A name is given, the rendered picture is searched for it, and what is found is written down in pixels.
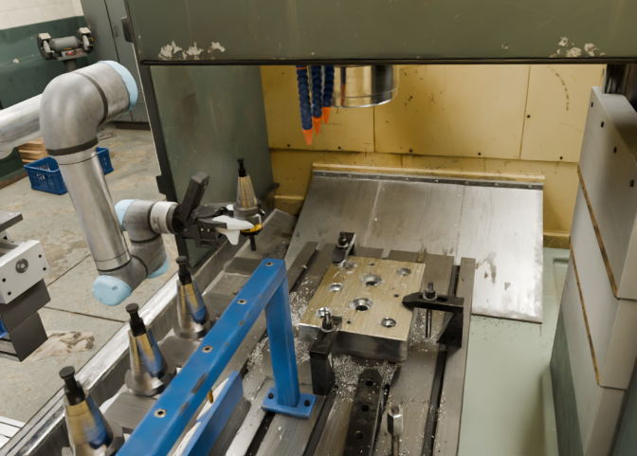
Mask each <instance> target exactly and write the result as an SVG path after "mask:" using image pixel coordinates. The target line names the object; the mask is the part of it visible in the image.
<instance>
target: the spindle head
mask: <svg viewBox="0 0 637 456"><path fill-rule="evenodd" d="M127 1H128V5H129V10H130V14H131V19H132V23H133V28H134V33H135V36H136V45H137V49H138V54H139V59H140V60H141V61H144V62H143V65H144V66H175V65H430V64H637V0H127Z"/></svg>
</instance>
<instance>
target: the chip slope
mask: <svg viewBox="0 0 637 456"><path fill-rule="evenodd" d="M313 173H314V177H313V180H312V183H311V186H310V188H309V191H308V193H307V196H306V199H305V202H304V204H303V207H302V210H301V213H300V218H299V220H298V223H297V225H296V228H295V231H294V234H293V236H292V239H291V242H290V245H289V248H288V250H287V252H286V255H285V258H284V260H285V264H286V270H288V268H289V267H290V265H291V264H292V263H293V262H294V260H295V259H296V257H297V256H298V254H299V253H300V251H301V249H302V248H303V246H304V245H305V243H306V242H307V241H310V242H319V248H318V250H321V249H322V247H323V246H324V244H325V243H328V244H336V243H337V242H338V238H339V232H340V231H342V230H343V231H344V232H352V233H355V247H357V246H364V247H374V248H384V249H385V253H384V255H383V257H384V258H388V256H389V253H390V250H391V249H392V250H402V251H411V252H419V257H418V261H419V262H423V261H424V257H425V253H429V254H439V255H448V256H455V257H454V265H460V263H461V257H466V258H476V270H475V282H474V291H473V301H472V311H471V315H472V316H473V318H472V319H474V318H475V316H480V317H486V318H485V319H488V318H493V319H500V321H501V319H507V320H514V323H515V321H521V322H523V323H524V322H529V323H535V324H542V194H543V184H544V183H533V182H517V181H500V180H484V179H468V178H452V177H436V176H421V175H404V174H388V173H357V172H341V171H324V170H313Z"/></svg>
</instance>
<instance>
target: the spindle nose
mask: <svg viewBox="0 0 637 456"><path fill-rule="evenodd" d="M310 67H311V65H308V75H309V88H310V91H311V94H312V92H313V91H312V90H311V87H312V85H313V84H311V80H312V77H311V72H312V71H311V70H310ZM324 68H325V67H324V66H323V65H322V66H321V70H320V71H321V73H322V76H321V79H322V84H321V85H322V90H323V88H324V86H323V83H324V82H325V80H324V79H323V77H324V75H325V74H324V72H323V71H324ZM334 70H335V73H334V75H335V79H334V80H333V82H334V84H335V86H334V87H333V88H334V93H333V94H332V95H333V99H332V100H331V102H332V107H335V108H358V107H368V106H374V105H378V104H382V103H385V102H388V101H390V100H393V99H394V98H395V97H396V96H397V94H398V85H399V65H335V66H334ZM322 90H321V92H322V95H323V91H322Z"/></svg>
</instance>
